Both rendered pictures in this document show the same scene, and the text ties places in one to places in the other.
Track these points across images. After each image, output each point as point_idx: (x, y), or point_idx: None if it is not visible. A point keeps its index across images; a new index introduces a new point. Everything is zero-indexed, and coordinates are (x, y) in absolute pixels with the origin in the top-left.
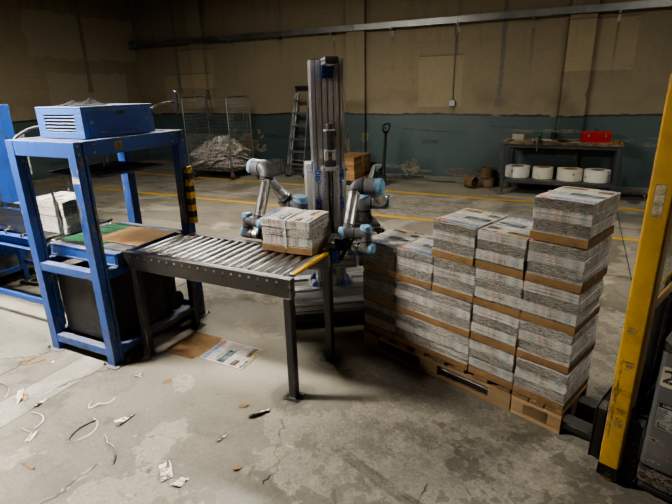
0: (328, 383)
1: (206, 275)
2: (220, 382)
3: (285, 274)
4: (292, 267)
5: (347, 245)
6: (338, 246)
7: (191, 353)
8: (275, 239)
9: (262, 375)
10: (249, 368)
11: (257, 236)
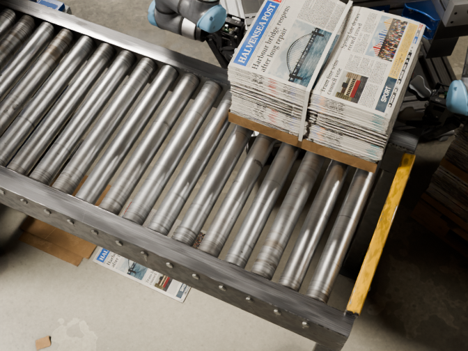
0: (361, 350)
1: (98, 239)
2: (148, 346)
3: (326, 291)
4: (336, 245)
5: (459, 117)
6: (433, 116)
7: (72, 246)
8: (270, 115)
9: (227, 322)
10: (197, 298)
11: (198, 39)
